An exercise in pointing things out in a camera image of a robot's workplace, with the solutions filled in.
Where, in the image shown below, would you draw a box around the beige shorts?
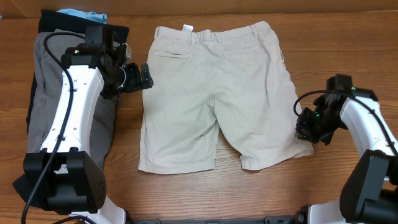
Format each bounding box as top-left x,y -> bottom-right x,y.
138,21 -> 313,174

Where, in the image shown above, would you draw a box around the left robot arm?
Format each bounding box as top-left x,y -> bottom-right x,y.
23,25 -> 154,223

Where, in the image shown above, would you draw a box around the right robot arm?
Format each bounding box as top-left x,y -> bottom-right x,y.
291,74 -> 397,223

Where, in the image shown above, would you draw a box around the light blue garment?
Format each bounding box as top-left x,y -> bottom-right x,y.
58,8 -> 108,24

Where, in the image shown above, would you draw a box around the grey shorts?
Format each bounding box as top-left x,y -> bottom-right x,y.
27,32 -> 118,169

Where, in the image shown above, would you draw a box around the black garment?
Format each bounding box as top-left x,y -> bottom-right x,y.
13,10 -> 129,208

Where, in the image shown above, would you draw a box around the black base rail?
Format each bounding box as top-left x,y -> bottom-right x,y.
126,212 -> 308,224

